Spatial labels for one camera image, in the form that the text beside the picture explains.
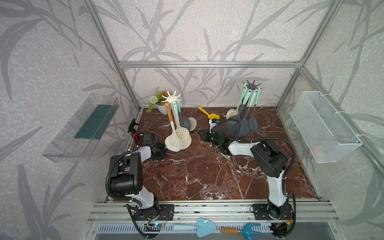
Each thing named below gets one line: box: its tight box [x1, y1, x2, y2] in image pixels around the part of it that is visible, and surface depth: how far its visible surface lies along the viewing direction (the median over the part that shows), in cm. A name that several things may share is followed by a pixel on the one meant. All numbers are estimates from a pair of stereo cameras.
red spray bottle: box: [127, 118, 144, 146], surface depth 91 cm
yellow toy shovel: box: [197, 106, 221, 120], surface depth 118 cm
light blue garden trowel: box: [172, 218, 216, 238], surface depth 71 cm
